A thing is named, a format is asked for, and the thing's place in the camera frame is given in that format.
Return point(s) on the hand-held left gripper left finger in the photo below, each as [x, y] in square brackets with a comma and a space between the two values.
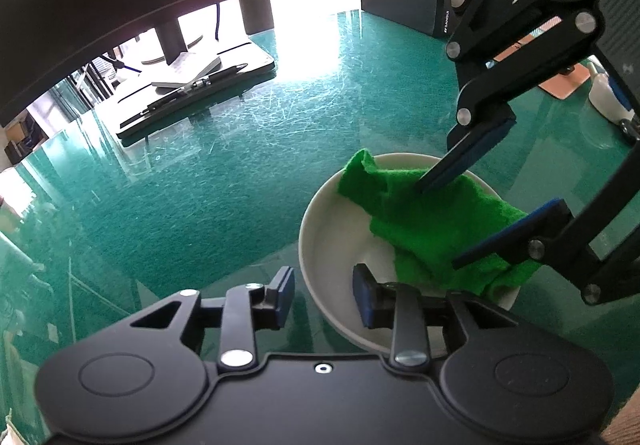
[286, 295]

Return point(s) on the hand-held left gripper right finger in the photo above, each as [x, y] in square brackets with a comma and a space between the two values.
[362, 297]

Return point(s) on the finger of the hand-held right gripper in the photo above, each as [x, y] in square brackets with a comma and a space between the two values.
[475, 150]
[510, 234]

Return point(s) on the white ceramic bowl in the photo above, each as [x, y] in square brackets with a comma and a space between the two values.
[335, 245]

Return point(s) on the bright green cleaning cloth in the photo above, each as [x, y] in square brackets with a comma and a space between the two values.
[440, 220]

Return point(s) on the brown mouse pad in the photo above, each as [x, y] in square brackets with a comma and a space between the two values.
[565, 82]

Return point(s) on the black pen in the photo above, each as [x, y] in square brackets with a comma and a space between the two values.
[220, 73]

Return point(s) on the black drawing tablet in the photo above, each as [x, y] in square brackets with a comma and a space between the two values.
[250, 56]

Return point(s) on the white notebook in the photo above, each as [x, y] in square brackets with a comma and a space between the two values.
[185, 70]

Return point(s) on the monitor stand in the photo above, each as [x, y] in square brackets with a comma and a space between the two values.
[172, 40]

